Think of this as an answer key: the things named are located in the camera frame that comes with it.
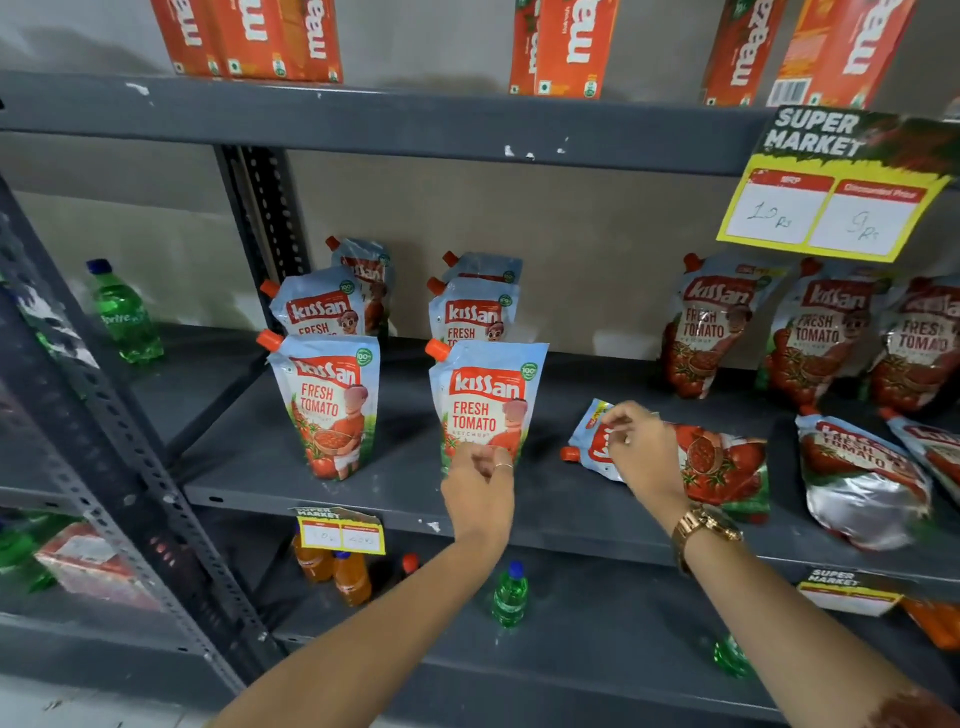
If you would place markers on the person's left hand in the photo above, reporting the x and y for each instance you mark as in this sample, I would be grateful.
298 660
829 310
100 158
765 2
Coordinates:
480 499

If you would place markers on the person's right hand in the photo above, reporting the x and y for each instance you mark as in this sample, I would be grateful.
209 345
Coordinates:
649 461

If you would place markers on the person's left fingers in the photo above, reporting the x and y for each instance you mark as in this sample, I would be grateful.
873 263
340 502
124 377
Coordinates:
480 459

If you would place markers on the person's right fingers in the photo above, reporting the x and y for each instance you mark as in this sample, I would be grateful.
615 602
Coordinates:
628 424

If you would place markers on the blue tomato ketchup pouch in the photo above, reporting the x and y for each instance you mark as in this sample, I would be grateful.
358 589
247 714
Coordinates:
487 390

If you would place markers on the red tomato ketchup pouch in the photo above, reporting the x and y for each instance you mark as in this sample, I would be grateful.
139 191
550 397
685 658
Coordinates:
720 465

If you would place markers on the person's left forearm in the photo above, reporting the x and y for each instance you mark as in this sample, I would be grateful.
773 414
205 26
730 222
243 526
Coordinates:
375 645

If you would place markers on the person's right forearm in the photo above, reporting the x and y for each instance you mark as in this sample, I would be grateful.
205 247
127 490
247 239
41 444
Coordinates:
787 630

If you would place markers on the gold wristwatch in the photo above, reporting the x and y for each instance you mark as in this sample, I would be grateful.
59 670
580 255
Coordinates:
701 525

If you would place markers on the red bottle cap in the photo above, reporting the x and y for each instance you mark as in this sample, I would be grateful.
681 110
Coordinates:
410 563

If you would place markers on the green soda bottle blue cap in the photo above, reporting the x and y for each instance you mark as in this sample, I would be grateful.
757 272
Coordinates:
510 596
126 315

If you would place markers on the small yellow price tag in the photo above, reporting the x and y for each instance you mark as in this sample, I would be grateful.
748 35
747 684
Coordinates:
847 596
341 532

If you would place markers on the rows of blue sauce pouches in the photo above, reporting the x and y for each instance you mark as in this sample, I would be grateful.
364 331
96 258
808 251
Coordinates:
330 397

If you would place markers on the orange drink bottle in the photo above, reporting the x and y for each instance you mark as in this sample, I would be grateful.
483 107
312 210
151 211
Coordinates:
934 621
313 562
352 581

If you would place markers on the group of red sauce pouches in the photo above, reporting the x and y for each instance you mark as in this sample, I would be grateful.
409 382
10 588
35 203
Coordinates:
817 337

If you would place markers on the large yellow price sign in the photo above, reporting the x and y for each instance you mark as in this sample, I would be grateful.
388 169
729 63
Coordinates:
832 195

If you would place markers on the grey metal shelving rack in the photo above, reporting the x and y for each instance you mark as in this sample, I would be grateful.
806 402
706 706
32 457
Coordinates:
420 124

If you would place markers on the row of orange juice cartons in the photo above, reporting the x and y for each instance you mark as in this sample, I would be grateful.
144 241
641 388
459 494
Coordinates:
574 45

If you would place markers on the red and white packet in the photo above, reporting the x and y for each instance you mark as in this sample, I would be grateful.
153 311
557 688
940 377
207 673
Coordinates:
90 562

